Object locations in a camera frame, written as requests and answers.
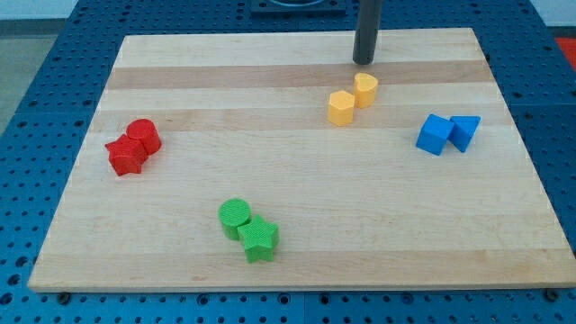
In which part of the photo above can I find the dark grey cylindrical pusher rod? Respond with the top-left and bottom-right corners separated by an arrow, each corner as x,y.
353,0 -> 383,65

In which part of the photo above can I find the yellow hexagon block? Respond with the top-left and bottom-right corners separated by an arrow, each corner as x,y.
328,90 -> 356,126

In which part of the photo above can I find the blue cube block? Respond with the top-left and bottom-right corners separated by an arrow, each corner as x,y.
416,114 -> 455,156

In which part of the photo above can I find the blue triangle block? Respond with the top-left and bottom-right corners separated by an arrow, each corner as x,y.
448,115 -> 482,153

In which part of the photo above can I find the light wooden board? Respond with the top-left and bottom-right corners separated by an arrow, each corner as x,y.
28,28 -> 575,293

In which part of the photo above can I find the green cylinder block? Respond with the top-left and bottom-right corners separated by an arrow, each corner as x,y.
218,198 -> 251,240

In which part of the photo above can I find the green star block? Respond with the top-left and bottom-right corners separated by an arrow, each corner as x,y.
238,215 -> 280,263

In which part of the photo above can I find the red cylinder block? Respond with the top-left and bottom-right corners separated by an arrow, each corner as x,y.
126,119 -> 162,155

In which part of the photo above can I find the red star block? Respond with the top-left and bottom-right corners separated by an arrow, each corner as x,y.
104,134 -> 148,176

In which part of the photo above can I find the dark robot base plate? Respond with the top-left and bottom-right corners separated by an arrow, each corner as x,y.
247,0 -> 347,16

